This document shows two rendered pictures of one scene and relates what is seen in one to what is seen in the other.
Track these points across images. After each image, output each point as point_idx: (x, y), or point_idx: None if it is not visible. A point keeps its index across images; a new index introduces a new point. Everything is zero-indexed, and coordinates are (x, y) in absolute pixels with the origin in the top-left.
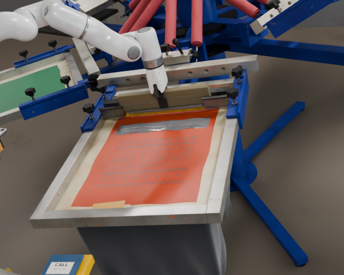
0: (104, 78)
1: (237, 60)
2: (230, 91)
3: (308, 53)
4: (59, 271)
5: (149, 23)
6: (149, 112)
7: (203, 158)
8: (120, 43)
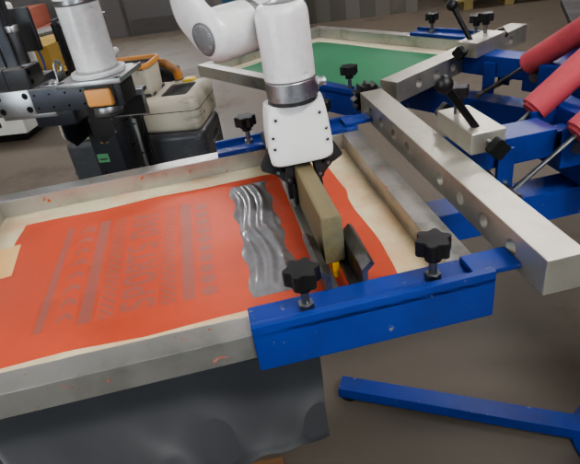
0: (365, 97)
1: (523, 225)
2: (293, 266)
3: None
4: None
5: None
6: None
7: (116, 336)
8: (180, 4)
